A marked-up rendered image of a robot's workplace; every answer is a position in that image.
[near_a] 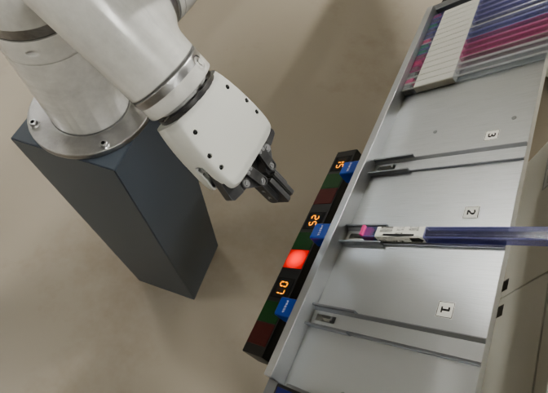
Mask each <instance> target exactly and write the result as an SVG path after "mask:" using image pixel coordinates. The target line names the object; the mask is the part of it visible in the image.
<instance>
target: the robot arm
mask: <svg viewBox="0 0 548 393"><path fill-rule="evenodd" d="M196 1H197V0H0V51H1V52H2V53H3V54H4V56H5V57H6V58H7V60H8V62H9V63H10V64H11V66H12V67H13V69H14V70H15V71H16V72H17V74H18V75H19V77H20V78H21V80H22V81H23V82H24V84H25V85H26V86H27V87H28V89H29V91H30V92H31V93H32V95H33V96H34V97H33V100H32V102H31V104H30V105H29V110H28V114H27V124H28V128H29V132H30V134H31V135H32V136H33V138H34V140H35V141H36V142H37V143H38V144H39V145H40V146H41V147H42V148H43V149H45V150H46V151H48V152H49V153H51V154H53V155H56V156H57V157H63V158H68V159H78V160H81V159H91V158H95V157H102V156H104V155H107V154H109V153H111V152H115V151H117V150H118V149H120V148H122V147H124V146H126V145H127V144H128V143H129V142H131V141H132V140H133V139H134V138H135V137H137V136H138V135H139V134H140V133H141V131H142V130H143V129H144V127H145V126H146V125H147V124H148V121H149V119H150V120H151V121H156V120H158V121H159V122H160V123H161V124H160V125H159V127H158V128H157V131H158V132H159V134H160V135H161V137H162V138H163V139H164V141H165V142H166V144H167V145H168V146H169V148H170V149H171V150H172V152H173V153H174V154H175V155H176V156H177V158H178V159H180V161H181V162H182V163H183V164H184V165H185V166H186V167H187V168H188V169H189V170H190V172H191V173H192V174H193V175H194V176H195V177H196V178H197V179H198V180H199V181H200V182H201V183H203V184H204V185H205V186H206V187H207V188H208V189H210V190H216V189H218V190H219V191H220V193H221V194H222V196H223V197H224V199H225V200H226V201H235V200H236V199H237V198H238V197H239V196H240V195H241V194H242V193H243V192H244V191H245V190H246V189H247V188H255V189H256V190H258V191H259V192H260V193H261V194H262V195H263V196H264V197H265V198H266V199H267V200H268V201H269V202H271V203H277V202H289V200H290V196H291V195H293V193H294V190H293V189H292V187H291V186H290V185H288V184H287V181H286V180H285V179H284V178H283V177H282V176H281V175H280V173H279V172H278V171H277V170H276V163H275V162H274V160H273V159H272V150H271V145H272V141H273V138H274V135H275V131H274V130H273V129H272V128H271V125H270V123H269V121H268V119H267V118H266V117H265V116H264V115H263V113H262V112H261V111H260V110H259V109H258V108H257V106H256V105H255V104H254V103H253V102H252V101H251V100H250V99H249V98H248V97H247V96H246V95H245V94H244V93H243V92H241V91H240V90H239V89H238V88H237V87H236V86H234V85H233V84H232V83H231V82H230V81H229V80H228V79H227V78H225V77H224V76H222V75H221V74H219V73H218V72H216V71H215V70H211V71H210V70H209V68H210V64H209V63H208V61H207V60H206V59H205V58H204V57H203V56H202V55H201V53H200V52H199V51H198V50H197V49H196V48H195V47H194V46H193V45H192V43H190V41H189V40H188V39H187V38H186V37H185V36H184V35H183V34H182V32H181V31H180V29H179V26H178V22H179V21H180V20H181V19H182V18H183V16H184V15H185V14H186V13H187V12H188V11H189V10H190V8H191V7H192V6H193V5H194V3H195V2H196Z"/></svg>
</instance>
